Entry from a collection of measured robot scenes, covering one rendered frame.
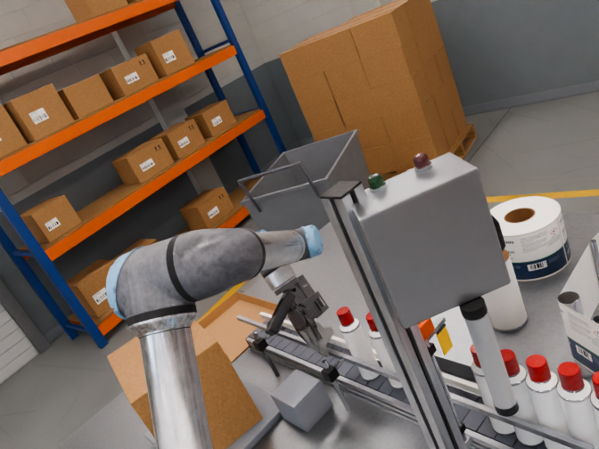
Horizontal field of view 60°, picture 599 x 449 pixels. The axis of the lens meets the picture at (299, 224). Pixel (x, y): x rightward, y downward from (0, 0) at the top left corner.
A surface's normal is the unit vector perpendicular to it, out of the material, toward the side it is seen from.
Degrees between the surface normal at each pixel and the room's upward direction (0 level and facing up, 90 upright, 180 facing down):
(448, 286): 90
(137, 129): 90
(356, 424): 0
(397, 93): 90
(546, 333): 0
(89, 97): 90
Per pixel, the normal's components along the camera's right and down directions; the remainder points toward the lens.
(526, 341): -0.39, -0.84
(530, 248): -0.14, 0.45
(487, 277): 0.12, 0.36
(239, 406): 0.50, 0.15
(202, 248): 0.17, -0.47
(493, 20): -0.57, 0.54
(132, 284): -0.40, -0.08
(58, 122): 0.75, -0.05
